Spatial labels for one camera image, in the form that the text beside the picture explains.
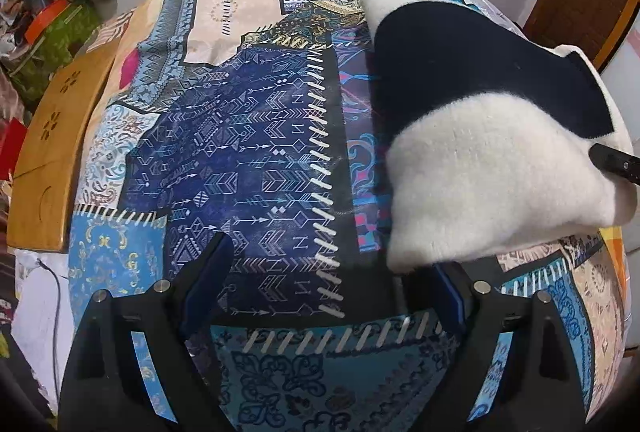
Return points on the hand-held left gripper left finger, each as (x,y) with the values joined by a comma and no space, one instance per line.
(200,298)

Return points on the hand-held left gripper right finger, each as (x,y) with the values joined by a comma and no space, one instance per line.
(450,298)

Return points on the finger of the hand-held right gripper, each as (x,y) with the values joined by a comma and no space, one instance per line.
(617,163)

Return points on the white and navy striped sweater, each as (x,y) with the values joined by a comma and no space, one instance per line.
(475,151)

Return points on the blue patchwork bed sheet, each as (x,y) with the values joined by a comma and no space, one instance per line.
(250,136)

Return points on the white cloth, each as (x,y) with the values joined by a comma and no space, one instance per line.
(32,327)

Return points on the wooden board with flower cutouts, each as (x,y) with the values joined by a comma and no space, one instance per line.
(55,161)

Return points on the red bag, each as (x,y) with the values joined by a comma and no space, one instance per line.
(11,146)

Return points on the green patterned bag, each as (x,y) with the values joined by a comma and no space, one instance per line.
(67,34)

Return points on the orange box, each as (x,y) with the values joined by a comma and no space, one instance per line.
(42,19)

